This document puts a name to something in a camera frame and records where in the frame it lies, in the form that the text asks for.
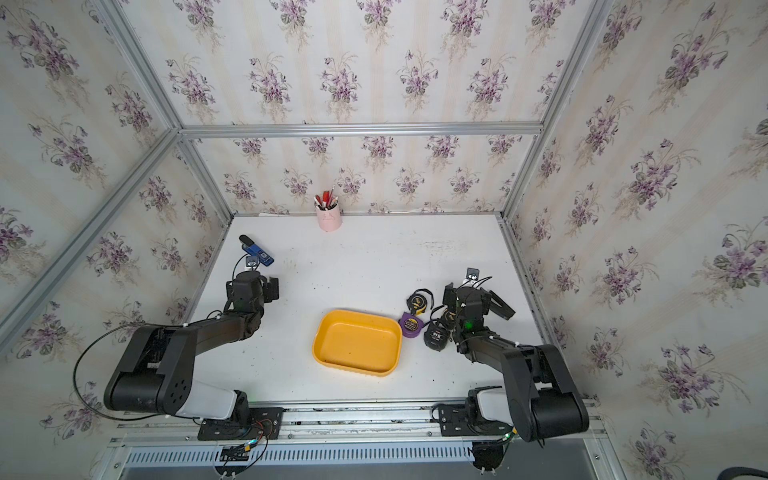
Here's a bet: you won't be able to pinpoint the large black tape measure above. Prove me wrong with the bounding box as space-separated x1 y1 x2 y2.
423 320 451 352

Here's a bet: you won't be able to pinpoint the small yellow black tape measure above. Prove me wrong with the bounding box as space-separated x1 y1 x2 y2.
406 288 434 316

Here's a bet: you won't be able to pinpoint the purple tape measure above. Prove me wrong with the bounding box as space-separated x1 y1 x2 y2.
398 312 424 339

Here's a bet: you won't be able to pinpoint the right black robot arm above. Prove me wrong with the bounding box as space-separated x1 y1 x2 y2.
443 284 590 442

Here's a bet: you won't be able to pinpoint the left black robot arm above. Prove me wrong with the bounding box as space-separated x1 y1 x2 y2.
72 268 280 427

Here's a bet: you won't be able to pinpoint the yellow storage tray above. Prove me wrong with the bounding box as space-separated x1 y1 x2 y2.
312 310 403 377

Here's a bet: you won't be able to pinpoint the blue black stapler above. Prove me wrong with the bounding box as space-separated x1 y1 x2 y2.
238 234 274 266

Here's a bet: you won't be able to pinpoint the pink pen holder cup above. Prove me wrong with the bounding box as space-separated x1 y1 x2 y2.
316 205 342 232

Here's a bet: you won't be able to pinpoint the red pens in cup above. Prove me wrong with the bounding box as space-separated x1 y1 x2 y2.
314 190 338 211

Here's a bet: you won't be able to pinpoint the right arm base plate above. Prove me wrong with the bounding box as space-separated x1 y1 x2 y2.
430 403 513 438

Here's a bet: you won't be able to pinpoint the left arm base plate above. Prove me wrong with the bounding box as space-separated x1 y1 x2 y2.
196 407 285 442

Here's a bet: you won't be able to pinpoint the small circuit board with wires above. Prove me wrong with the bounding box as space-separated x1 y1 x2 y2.
213 437 269 479

